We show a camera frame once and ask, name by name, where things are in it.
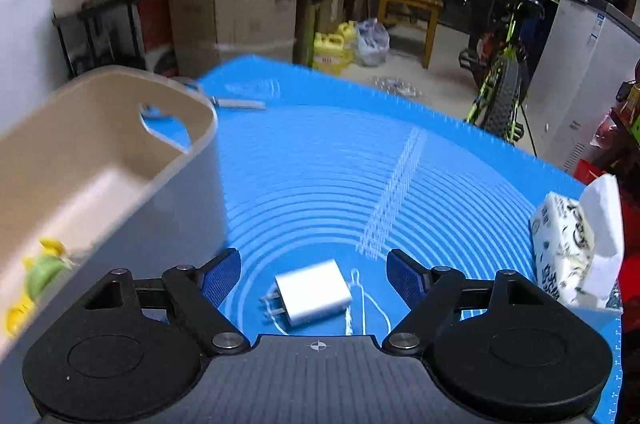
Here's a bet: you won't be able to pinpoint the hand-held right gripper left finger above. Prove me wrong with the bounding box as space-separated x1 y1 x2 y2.
80 248 251 356

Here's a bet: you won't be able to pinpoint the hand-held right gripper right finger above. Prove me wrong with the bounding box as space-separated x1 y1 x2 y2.
382 248 546 355

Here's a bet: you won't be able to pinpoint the white charger plug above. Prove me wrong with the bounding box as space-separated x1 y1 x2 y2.
258 259 354 331

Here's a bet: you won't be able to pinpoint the beige plastic basket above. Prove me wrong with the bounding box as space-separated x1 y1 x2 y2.
0 65 229 357

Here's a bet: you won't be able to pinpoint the green round lid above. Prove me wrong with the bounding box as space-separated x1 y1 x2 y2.
26 254 72 298

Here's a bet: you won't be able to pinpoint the yellow plastic tool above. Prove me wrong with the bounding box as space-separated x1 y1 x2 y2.
5 237 69 338

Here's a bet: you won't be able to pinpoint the blue silicone mat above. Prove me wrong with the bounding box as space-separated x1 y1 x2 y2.
196 54 624 424

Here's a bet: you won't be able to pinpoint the white tissue pack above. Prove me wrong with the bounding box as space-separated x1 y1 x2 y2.
529 173 625 310

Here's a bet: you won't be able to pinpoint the metal scissors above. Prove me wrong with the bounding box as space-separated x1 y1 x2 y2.
141 77 267 121

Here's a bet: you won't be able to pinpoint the black green bicycle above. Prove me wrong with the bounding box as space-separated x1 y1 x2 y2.
456 0 549 158

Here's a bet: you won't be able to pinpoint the clear plastic bag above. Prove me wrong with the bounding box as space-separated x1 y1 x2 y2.
354 18 391 68

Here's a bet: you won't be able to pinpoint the yellow plastic jugs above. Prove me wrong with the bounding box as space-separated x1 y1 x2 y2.
312 20 359 76

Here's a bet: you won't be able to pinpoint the large plain cardboard box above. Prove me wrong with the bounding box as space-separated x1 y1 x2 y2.
166 0 302 78

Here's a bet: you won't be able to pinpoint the white chest freezer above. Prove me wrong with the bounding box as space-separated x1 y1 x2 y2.
521 0 640 176

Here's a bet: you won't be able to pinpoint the black metal rack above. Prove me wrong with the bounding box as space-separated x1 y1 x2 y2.
51 0 147 81

